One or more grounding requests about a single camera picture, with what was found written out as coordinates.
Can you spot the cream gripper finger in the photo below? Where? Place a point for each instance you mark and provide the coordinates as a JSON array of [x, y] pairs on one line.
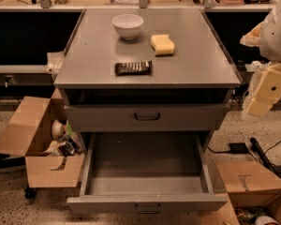
[[252, 38], [264, 91]]

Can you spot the dark rxbar chocolate wrapper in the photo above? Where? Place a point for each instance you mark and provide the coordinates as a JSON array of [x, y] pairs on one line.
[[133, 68]]

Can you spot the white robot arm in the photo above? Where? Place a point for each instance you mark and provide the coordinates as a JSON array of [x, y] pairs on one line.
[[270, 42]]

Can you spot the grey drawer cabinet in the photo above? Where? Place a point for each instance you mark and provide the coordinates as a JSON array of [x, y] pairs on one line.
[[199, 71]]

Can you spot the closed grey upper drawer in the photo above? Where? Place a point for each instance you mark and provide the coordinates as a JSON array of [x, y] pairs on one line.
[[114, 118]]

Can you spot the open grey bottom drawer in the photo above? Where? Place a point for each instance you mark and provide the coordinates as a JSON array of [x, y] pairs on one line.
[[146, 173]]

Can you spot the black power adapter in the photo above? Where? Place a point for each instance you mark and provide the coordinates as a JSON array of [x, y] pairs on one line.
[[238, 148]]

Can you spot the yellow sponge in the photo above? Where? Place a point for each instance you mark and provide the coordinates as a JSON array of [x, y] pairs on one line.
[[162, 45]]

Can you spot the right cardboard box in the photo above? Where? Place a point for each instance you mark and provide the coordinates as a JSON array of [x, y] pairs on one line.
[[247, 184]]

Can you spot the cardboard box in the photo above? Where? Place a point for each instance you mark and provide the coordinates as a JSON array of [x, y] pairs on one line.
[[247, 184], [29, 133]]

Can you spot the white ceramic bowl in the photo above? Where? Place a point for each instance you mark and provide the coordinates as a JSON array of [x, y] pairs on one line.
[[127, 26]]

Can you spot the white round object in box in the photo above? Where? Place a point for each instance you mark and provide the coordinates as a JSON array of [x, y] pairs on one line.
[[57, 129]]

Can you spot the left cardboard box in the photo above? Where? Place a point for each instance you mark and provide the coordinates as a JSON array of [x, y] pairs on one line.
[[29, 133]]

